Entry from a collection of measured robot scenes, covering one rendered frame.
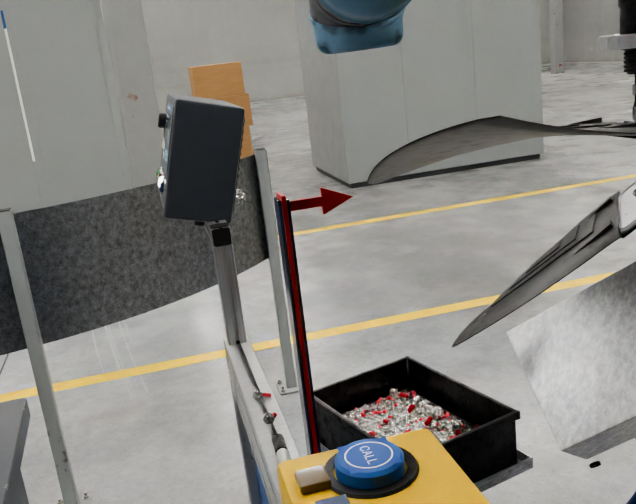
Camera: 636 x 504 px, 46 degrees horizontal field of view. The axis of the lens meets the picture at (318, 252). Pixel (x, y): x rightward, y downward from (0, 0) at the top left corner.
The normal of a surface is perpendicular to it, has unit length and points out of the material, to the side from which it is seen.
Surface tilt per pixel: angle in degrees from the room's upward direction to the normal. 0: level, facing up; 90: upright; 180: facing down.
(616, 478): 0
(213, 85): 90
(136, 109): 90
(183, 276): 90
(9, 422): 0
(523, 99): 90
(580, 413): 55
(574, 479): 0
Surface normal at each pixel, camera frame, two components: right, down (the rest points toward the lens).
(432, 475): -0.11, -0.96
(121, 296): 0.64, 0.14
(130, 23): 0.24, 0.23
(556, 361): -0.59, -0.32
